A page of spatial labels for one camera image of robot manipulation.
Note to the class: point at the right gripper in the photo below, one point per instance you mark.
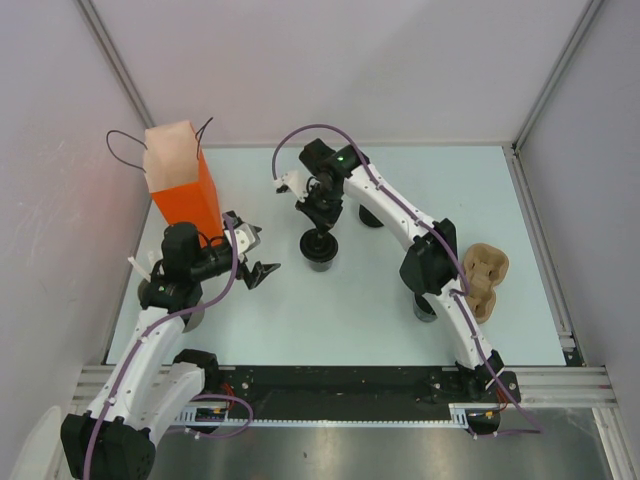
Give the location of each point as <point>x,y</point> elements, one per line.
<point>323,221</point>

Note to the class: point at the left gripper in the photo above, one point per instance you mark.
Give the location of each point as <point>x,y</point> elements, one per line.
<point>255,275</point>

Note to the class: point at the black cup lid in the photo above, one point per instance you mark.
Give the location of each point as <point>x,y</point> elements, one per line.
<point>314,241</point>

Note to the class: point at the orange paper bag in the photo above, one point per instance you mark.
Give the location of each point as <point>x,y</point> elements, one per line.
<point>178,177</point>

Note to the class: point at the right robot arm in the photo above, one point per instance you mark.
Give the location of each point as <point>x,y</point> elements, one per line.
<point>430,268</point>

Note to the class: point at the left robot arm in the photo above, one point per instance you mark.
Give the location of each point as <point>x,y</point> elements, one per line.
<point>118,435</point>

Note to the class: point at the black coffee cup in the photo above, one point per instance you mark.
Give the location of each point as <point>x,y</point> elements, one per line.
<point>423,310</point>

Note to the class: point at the black ribbed cup stack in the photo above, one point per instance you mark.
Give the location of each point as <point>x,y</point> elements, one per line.
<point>369,219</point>

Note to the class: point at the white straws bundle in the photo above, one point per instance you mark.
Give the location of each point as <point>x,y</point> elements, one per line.
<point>145,270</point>

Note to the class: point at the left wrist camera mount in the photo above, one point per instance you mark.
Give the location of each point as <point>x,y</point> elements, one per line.
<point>236,229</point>

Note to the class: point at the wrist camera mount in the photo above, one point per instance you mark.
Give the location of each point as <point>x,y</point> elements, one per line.
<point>236,229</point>
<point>292,181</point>

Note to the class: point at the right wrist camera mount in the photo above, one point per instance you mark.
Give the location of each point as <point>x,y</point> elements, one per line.
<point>292,181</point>

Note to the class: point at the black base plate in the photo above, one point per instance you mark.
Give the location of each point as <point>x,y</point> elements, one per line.
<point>349,393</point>

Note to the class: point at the grey slotted cable duct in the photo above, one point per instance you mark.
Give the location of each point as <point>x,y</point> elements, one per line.
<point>194,416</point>

